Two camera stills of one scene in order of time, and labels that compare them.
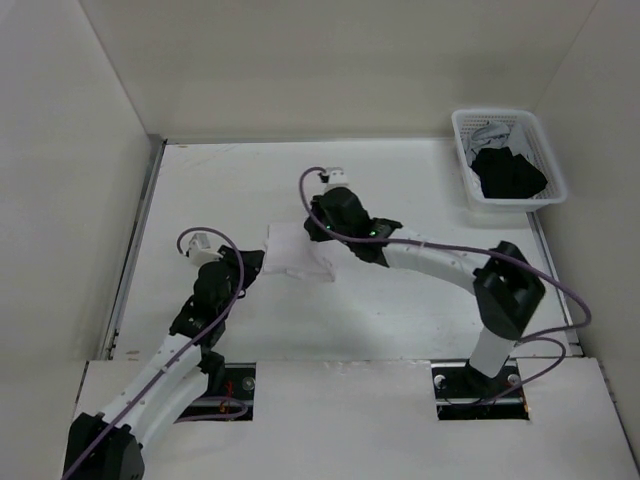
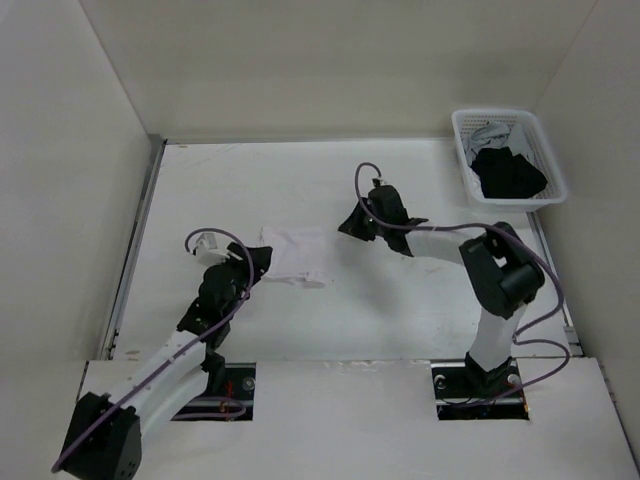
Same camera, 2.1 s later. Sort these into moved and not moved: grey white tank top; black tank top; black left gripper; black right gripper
Moved: black right gripper
Not moved: black left gripper; black tank top; grey white tank top
